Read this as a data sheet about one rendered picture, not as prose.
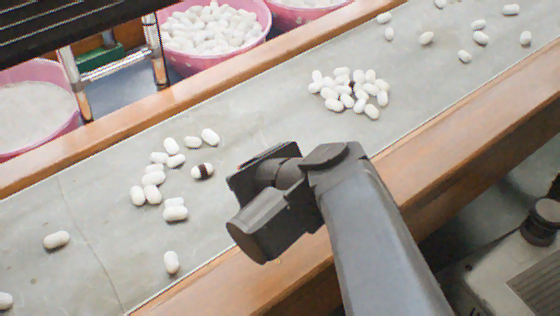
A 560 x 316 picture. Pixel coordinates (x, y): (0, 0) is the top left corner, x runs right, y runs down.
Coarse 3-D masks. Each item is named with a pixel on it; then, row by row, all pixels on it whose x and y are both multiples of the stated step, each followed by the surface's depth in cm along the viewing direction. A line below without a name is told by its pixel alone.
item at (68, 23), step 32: (0, 0) 57; (32, 0) 58; (64, 0) 60; (96, 0) 62; (128, 0) 64; (160, 0) 66; (0, 32) 57; (32, 32) 59; (64, 32) 60; (96, 32) 63; (0, 64) 58
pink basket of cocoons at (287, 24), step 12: (264, 0) 123; (348, 0) 120; (276, 12) 123; (288, 12) 120; (300, 12) 119; (312, 12) 119; (324, 12) 120; (276, 24) 128; (288, 24) 124; (300, 24) 123
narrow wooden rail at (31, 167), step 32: (384, 0) 121; (288, 32) 112; (320, 32) 112; (224, 64) 104; (256, 64) 104; (160, 96) 98; (192, 96) 98; (96, 128) 92; (128, 128) 92; (32, 160) 87; (64, 160) 88; (0, 192) 83
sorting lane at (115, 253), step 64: (448, 0) 126; (512, 0) 126; (320, 64) 109; (384, 64) 109; (448, 64) 109; (512, 64) 109; (192, 128) 96; (256, 128) 96; (320, 128) 96; (384, 128) 96; (64, 192) 85; (128, 192) 86; (192, 192) 86; (0, 256) 77; (64, 256) 77; (128, 256) 77; (192, 256) 77
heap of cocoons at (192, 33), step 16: (176, 16) 120; (192, 16) 121; (208, 16) 120; (224, 16) 120; (240, 16) 120; (160, 32) 117; (176, 32) 116; (192, 32) 115; (208, 32) 116; (224, 32) 117; (240, 32) 115; (256, 32) 116; (176, 48) 113; (192, 48) 112; (208, 48) 113; (224, 48) 112
